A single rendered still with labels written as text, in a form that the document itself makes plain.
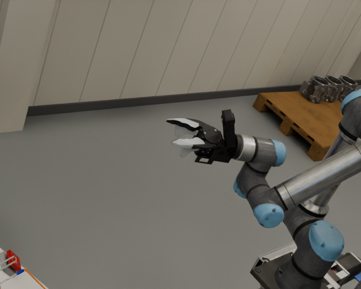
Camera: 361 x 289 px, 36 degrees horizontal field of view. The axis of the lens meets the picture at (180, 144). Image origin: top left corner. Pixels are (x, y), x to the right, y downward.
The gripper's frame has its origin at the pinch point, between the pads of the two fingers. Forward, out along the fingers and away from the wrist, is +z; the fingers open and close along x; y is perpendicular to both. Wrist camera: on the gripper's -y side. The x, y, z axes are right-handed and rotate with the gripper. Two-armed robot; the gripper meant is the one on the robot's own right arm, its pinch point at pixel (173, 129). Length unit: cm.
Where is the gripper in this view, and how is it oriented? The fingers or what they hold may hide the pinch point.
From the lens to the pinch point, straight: 147.3
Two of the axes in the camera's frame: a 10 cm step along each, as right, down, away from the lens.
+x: -1.8, -7.0, 7.0
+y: -3.7, 7.0, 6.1
